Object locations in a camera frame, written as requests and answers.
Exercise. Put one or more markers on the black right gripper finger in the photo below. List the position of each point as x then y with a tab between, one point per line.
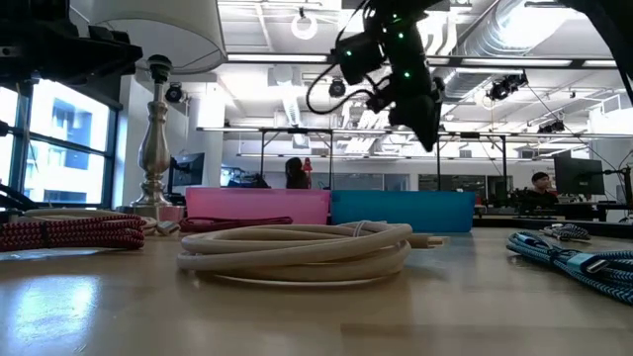
420	123

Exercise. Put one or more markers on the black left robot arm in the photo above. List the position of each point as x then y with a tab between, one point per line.
59	49

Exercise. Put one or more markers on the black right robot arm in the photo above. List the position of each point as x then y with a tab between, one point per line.
620	34

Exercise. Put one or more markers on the black ceiling spotlight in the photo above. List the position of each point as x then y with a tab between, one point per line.
174	93
337	88

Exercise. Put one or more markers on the blue plastic bin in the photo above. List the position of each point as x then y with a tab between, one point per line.
400	210

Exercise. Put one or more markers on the small red object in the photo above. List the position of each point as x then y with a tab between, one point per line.
307	168

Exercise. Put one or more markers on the person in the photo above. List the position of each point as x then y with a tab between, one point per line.
296	175
540	190

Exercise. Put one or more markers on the large black monitor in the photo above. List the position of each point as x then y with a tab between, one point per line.
578	175

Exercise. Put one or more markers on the black office desk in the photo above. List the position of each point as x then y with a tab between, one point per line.
569	212

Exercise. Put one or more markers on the pink plastic bin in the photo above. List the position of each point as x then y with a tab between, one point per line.
257	205

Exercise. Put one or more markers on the small black monitor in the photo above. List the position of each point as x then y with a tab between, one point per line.
188	170

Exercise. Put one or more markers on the silver table lamp white shade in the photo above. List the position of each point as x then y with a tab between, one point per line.
154	148

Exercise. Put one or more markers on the black metal workstation frame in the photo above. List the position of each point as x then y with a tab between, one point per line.
297	130
470	135

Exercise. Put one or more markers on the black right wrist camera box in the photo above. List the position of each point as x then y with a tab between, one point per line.
360	57

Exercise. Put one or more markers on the silver ceiling air duct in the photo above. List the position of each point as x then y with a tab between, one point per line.
475	44

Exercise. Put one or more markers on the black ceiling camera cluster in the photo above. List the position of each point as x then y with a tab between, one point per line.
504	86

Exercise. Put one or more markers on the dark window frame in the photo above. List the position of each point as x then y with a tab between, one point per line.
20	148

